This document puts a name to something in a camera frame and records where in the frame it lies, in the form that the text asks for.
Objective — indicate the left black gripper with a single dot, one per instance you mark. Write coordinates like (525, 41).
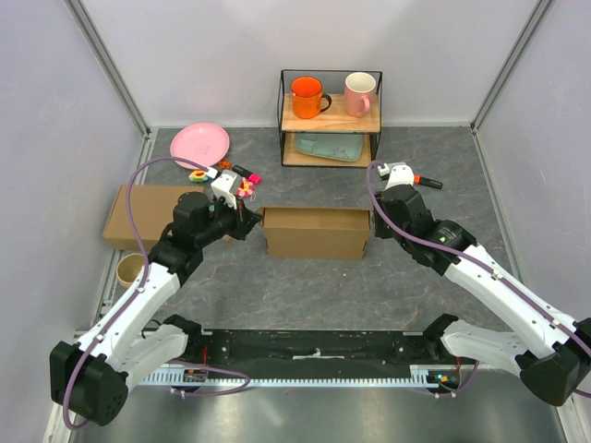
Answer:
(244, 219)

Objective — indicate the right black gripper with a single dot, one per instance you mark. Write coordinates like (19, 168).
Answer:
(379, 229)

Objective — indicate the brown cardboard box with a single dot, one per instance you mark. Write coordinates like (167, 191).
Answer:
(316, 233)
(152, 209)

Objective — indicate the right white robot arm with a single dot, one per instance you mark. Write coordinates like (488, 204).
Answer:
(547, 349)

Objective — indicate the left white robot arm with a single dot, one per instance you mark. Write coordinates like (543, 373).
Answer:
(93, 376)

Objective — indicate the closed brown cardboard box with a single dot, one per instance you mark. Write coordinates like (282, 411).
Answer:
(152, 209)

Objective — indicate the orange black highlighter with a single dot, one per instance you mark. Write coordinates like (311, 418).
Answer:
(428, 182)

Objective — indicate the pink flower toy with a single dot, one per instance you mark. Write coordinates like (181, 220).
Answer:
(246, 189)

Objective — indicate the pink black highlighter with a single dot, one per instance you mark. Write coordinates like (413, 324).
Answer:
(247, 174)

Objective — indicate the light green tray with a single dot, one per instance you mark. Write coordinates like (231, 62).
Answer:
(340, 147)

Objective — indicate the pink plate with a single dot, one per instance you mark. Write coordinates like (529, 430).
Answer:
(202, 143)

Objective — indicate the pink mug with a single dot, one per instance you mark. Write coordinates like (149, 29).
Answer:
(359, 90)

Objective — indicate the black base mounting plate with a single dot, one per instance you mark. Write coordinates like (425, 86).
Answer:
(307, 354)

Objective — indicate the beige cup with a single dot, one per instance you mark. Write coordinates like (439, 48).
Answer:
(128, 269)

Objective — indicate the orange mug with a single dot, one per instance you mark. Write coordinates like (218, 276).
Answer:
(308, 98)

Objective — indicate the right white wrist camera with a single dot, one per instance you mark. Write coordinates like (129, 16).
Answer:
(396, 174)

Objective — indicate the black wire wooden shelf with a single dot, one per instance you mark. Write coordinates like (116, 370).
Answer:
(335, 120)

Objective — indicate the grey slotted cable duct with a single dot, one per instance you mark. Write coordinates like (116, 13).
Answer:
(419, 377)

